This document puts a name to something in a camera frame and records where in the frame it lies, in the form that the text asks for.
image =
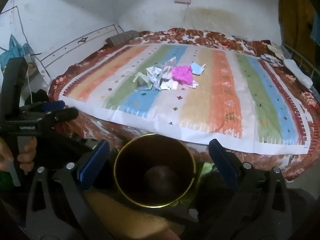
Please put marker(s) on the blue hanging cloth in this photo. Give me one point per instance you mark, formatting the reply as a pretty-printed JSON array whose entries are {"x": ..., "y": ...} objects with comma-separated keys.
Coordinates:
[{"x": 315, "y": 32}]

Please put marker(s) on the metal rack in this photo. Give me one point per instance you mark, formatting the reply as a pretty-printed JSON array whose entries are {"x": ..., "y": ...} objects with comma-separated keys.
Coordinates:
[{"x": 303, "y": 57}]

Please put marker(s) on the grey pillow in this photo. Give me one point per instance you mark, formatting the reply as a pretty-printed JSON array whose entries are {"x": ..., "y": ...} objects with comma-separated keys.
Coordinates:
[{"x": 122, "y": 37}]

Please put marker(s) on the pink plastic bag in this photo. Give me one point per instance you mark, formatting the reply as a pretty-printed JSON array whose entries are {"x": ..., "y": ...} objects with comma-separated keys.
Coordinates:
[{"x": 183, "y": 74}]

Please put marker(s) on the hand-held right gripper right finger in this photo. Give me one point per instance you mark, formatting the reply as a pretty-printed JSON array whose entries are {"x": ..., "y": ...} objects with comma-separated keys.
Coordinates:
[{"x": 223, "y": 166}]

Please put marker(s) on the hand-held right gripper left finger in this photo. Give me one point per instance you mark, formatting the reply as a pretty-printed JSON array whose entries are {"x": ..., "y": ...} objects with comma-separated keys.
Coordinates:
[{"x": 93, "y": 166}]

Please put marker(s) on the striped colourful mat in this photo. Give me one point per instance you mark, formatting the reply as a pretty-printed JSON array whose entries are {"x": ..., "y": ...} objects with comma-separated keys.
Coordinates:
[{"x": 220, "y": 100}]

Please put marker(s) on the person's left hand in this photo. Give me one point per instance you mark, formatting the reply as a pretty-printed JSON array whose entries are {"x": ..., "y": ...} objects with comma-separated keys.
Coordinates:
[{"x": 27, "y": 155}]

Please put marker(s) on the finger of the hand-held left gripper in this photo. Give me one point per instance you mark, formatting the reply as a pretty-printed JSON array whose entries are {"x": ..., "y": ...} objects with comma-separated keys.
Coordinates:
[
  {"x": 53, "y": 105},
  {"x": 63, "y": 116}
]

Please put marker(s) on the white cloth bundle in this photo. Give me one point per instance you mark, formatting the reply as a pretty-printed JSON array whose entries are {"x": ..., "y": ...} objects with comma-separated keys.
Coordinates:
[{"x": 298, "y": 71}]

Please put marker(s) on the blue plastic bag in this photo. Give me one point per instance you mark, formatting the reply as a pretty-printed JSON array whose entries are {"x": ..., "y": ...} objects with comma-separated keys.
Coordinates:
[{"x": 13, "y": 51}]

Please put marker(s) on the white headboard panel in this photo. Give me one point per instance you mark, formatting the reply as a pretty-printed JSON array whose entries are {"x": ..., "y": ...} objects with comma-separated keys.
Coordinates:
[{"x": 75, "y": 47}]

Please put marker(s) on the white paper bag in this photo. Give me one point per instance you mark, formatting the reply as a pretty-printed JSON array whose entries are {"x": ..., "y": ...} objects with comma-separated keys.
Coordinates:
[{"x": 156, "y": 73}]

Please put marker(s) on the brown floral blanket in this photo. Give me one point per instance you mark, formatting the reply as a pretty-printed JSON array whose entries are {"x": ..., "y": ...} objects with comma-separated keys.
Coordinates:
[{"x": 295, "y": 165}]

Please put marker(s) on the pile of patterned cloths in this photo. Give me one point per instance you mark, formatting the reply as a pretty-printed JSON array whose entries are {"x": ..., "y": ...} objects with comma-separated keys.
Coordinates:
[{"x": 272, "y": 55}]

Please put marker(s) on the yellow hanging cloth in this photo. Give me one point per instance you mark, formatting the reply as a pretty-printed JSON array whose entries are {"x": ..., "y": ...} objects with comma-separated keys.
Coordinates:
[{"x": 295, "y": 12}]

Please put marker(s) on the pale green plastic bag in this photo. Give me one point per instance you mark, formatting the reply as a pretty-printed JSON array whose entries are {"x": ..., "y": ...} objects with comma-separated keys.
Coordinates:
[{"x": 142, "y": 81}]

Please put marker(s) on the dark bin with gold rim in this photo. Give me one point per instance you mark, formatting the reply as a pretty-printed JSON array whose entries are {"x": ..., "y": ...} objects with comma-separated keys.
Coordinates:
[{"x": 140, "y": 172}]

